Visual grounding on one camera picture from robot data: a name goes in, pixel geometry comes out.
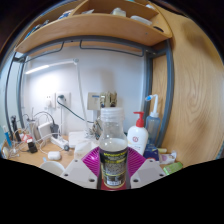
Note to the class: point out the small black clip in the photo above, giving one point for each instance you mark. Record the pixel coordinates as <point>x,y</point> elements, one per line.
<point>32,146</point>

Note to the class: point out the white wall box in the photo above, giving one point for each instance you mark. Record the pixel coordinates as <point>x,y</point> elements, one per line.
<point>93,101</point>

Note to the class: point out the blue tube with white cap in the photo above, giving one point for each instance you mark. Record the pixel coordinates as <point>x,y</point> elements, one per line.
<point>7,136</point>

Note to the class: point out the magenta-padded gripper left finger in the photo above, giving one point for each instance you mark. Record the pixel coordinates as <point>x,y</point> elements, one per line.
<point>78,171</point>

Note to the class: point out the clear bottle with dark label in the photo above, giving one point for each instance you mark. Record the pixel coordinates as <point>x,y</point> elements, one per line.
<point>113,160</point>

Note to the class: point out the dark blue small box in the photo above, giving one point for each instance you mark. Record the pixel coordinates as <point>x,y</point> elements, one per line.
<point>151,153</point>

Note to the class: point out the white tissue pack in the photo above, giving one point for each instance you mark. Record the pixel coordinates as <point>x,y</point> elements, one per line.
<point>83,143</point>

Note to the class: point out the white lotion bottle, red pump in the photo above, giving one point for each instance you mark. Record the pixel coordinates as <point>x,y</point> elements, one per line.
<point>137,138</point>

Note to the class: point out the clear blue spray bottle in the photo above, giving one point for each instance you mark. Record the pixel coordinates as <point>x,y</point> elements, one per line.
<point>153,126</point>

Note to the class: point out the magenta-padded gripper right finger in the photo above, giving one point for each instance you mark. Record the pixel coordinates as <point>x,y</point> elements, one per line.
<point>148,171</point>

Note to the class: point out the white power strip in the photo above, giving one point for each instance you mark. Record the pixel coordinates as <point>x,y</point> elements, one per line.
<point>59,142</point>

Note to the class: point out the white wall socket plate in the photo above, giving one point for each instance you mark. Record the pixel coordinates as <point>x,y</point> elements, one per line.
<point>63,98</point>

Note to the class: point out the white earbuds case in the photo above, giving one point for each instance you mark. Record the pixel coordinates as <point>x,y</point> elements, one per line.
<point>54,155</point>

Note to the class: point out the black power adapter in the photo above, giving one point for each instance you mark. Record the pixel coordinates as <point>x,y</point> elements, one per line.
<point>54,128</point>

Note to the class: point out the white charger block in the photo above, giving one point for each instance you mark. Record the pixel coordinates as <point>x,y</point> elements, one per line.
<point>44,130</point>

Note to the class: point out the wooden shelf unit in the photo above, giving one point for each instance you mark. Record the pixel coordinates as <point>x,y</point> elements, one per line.
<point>100,28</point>

